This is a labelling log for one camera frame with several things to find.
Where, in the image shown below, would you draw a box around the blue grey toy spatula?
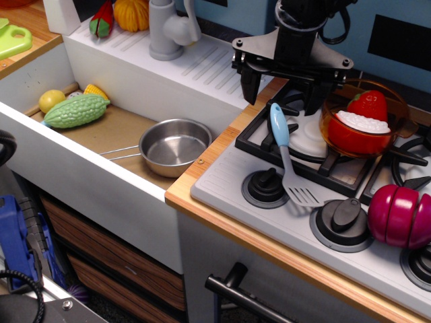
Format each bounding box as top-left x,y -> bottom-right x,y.
269,103 -> 324,208

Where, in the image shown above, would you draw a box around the black right stove knob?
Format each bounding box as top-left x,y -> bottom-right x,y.
400,244 -> 430,292

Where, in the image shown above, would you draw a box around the green toy cutting board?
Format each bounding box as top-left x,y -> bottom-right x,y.
0,18 -> 33,60

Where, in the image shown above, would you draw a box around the orange toy pumpkin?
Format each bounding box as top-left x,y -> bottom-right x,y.
114,0 -> 150,32

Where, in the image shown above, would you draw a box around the black stove knob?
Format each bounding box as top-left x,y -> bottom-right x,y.
400,244 -> 430,292
241,168 -> 290,209
309,198 -> 374,253

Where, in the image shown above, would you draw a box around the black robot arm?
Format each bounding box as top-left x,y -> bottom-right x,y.
232,1 -> 354,115

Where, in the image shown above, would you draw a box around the orange transparent toy pot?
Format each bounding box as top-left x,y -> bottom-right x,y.
319,79 -> 418,158

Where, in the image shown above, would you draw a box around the magenta sliced toy vegetable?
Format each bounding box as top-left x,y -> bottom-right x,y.
368,184 -> 430,250

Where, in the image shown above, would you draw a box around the black middle stove knob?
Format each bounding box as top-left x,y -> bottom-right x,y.
309,198 -> 374,253

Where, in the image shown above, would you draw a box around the yellow toy lemon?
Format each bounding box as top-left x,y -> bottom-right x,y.
38,89 -> 66,113

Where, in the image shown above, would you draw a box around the yellow toy corn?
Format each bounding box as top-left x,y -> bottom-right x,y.
84,84 -> 109,100

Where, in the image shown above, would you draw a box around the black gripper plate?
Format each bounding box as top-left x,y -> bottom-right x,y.
232,28 -> 353,116

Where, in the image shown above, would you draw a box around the green toy bitter gourd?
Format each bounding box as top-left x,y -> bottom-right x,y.
42,94 -> 110,129

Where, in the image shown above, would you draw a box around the wooden drawer fronts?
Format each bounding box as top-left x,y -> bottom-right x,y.
40,193 -> 188,322

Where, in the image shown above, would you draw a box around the black left stove knob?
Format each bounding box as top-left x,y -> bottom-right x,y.
241,168 -> 290,209

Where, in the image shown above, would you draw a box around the black oven door handle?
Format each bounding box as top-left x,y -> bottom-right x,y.
205,262 -> 293,322

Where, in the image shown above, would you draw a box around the blue clamp tool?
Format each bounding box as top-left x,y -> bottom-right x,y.
1,195 -> 67,289

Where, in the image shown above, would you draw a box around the grey toy faucet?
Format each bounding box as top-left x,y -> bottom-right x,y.
149,1 -> 201,61

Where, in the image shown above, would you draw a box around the small steel pan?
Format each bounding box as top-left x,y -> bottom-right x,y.
103,118 -> 213,178

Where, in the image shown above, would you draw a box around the white toy sink basin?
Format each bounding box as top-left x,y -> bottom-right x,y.
0,20 -> 287,275

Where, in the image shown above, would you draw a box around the red green toy pepper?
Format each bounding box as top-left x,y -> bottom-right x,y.
89,0 -> 114,38

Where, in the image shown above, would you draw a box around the red toy strawberry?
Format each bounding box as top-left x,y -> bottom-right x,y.
347,90 -> 388,122

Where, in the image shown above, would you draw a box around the black cable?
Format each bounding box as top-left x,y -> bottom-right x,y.
0,268 -> 46,323

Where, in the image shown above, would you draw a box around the grey toy stove top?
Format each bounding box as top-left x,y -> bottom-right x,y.
190,100 -> 431,312

